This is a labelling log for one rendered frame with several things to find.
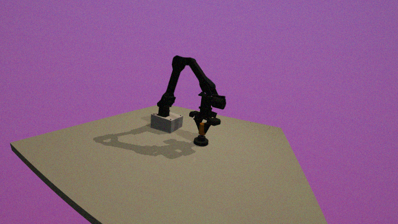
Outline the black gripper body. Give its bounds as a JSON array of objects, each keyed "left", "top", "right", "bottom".
[{"left": 189, "top": 105, "right": 221, "bottom": 126}]

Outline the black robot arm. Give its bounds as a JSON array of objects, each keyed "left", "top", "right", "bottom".
[{"left": 157, "top": 55, "right": 226, "bottom": 117}]

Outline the orange knob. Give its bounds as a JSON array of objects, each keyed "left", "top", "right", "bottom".
[{"left": 198, "top": 122, "right": 206, "bottom": 135}]

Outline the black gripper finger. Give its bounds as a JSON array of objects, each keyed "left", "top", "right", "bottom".
[
  {"left": 193, "top": 118, "right": 203, "bottom": 130},
  {"left": 204, "top": 122, "right": 211, "bottom": 134}
]

